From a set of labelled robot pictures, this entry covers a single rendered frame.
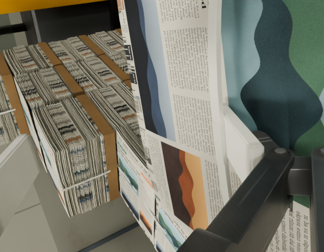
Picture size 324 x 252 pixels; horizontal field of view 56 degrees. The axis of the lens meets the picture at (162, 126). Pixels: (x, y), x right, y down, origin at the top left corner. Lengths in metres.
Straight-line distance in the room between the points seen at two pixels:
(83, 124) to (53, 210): 2.23
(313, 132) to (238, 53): 0.06
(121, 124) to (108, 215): 2.30
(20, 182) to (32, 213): 3.12
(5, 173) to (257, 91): 0.15
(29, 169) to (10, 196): 0.03
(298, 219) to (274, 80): 0.08
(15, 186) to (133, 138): 0.89
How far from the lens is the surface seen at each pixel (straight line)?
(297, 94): 0.17
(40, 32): 2.24
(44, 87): 1.42
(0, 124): 1.69
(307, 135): 0.17
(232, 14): 0.19
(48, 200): 3.32
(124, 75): 1.44
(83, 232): 3.33
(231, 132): 0.18
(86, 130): 1.13
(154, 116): 0.31
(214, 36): 0.18
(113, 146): 1.14
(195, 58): 0.23
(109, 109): 1.22
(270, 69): 0.17
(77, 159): 1.12
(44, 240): 3.33
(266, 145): 0.17
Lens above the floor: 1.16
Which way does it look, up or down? 26 degrees down
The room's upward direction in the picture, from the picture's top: 110 degrees counter-clockwise
